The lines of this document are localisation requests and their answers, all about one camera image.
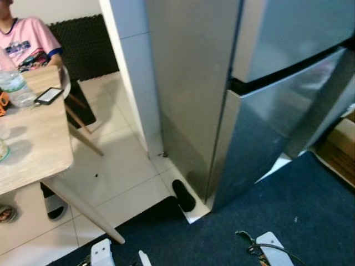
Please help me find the silver fridge door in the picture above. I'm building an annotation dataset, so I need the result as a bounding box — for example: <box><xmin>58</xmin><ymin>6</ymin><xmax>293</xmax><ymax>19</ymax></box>
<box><xmin>211</xmin><ymin>47</ymin><xmax>355</xmax><ymax>210</ymax></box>

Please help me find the silver fridge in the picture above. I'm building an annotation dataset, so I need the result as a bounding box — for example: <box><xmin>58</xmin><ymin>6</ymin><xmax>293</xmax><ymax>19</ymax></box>
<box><xmin>145</xmin><ymin>0</ymin><xmax>355</xmax><ymax>211</ymax></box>

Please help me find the dark blue carpet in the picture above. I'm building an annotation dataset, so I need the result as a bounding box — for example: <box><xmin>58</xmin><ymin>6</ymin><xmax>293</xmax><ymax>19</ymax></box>
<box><xmin>47</xmin><ymin>152</ymin><xmax>355</xmax><ymax>266</ymax></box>

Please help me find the silver freezer door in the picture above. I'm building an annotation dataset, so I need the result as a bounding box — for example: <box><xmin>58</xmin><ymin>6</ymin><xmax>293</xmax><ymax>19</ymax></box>
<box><xmin>232</xmin><ymin>0</ymin><xmax>355</xmax><ymax>84</ymax></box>

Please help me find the black slipper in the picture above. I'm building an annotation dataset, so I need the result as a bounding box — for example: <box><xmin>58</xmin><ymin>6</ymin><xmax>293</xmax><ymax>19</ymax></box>
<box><xmin>172</xmin><ymin>179</ymin><xmax>197</xmax><ymax>213</ymax></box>

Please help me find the white chair with wooden legs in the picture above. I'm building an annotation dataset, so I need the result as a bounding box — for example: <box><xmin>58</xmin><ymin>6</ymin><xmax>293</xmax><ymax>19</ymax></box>
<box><xmin>60</xmin><ymin>65</ymin><xmax>104</xmax><ymax>157</ymax></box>

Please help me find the black tablet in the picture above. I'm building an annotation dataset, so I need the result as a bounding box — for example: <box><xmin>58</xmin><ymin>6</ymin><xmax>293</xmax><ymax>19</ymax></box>
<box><xmin>34</xmin><ymin>87</ymin><xmax>64</xmax><ymax>106</ymax></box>

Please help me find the black white sandal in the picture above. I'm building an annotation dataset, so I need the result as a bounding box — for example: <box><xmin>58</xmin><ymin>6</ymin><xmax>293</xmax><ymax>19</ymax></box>
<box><xmin>42</xmin><ymin>183</ymin><xmax>68</xmax><ymax>221</ymax></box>

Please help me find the light wooden table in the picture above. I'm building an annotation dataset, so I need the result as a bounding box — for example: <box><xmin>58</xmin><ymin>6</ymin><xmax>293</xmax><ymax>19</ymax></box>
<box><xmin>0</xmin><ymin>65</ymin><xmax>125</xmax><ymax>244</ymax></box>

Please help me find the person in pink shirt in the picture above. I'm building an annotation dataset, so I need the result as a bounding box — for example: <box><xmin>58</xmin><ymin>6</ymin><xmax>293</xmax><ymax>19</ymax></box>
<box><xmin>0</xmin><ymin>0</ymin><xmax>63</xmax><ymax>73</ymax></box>

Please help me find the tall clear water bottle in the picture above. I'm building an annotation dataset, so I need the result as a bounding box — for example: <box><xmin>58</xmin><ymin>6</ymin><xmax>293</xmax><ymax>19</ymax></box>
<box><xmin>0</xmin><ymin>47</ymin><xmax>37</xmax><ymax>109</ymax></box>

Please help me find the black and orange device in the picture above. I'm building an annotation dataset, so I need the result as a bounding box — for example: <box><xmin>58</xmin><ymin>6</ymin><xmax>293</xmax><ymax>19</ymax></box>
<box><xmin>0</xmin><ymin>91</ymin><xmax>9</xmax><ymax>117</ymax></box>

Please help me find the grey sandal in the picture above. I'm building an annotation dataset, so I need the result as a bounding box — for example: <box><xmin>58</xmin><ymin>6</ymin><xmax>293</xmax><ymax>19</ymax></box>
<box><xmin>0</xmin><ymin>204</ymin><xmax>17</xmax><ymax>224</ymax></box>

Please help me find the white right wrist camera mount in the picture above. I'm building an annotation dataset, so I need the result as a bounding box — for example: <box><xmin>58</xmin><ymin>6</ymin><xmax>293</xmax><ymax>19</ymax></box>
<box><xmin>256</xmin><ymin>232</ymin><xmax>295</xmax><ymax>266</ymax></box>

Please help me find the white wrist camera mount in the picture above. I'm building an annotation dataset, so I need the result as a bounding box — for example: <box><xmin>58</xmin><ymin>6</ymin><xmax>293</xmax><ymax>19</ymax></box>
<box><xmin>90</xmin><ymin>238</ymin><xmax>115</xmax><ymax>266</ymax></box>
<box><xmin>256</xmin><ymin>232</ymin><xmax>295</xmax><ymax>266</ymax></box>

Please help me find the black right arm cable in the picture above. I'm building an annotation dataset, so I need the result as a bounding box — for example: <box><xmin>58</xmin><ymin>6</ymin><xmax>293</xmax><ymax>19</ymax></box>
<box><xmin>236</xmin><ymin>230</ymin><xmax>306</xmax><ymax>266</ymax></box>

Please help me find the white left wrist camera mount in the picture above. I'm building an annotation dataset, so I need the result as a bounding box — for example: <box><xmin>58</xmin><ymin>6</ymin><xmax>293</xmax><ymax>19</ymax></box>
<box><xmin>90</xmin><ymin>238</ymin><xmax>115</xmax><ymax>266</ymax></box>

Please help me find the black ribbed wall panel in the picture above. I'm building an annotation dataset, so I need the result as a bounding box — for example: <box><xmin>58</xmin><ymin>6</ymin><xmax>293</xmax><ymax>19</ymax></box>
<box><xmin>47</xmin><ymin>14</ymin><xmax>120</xmax><ymax>83</ymax></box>

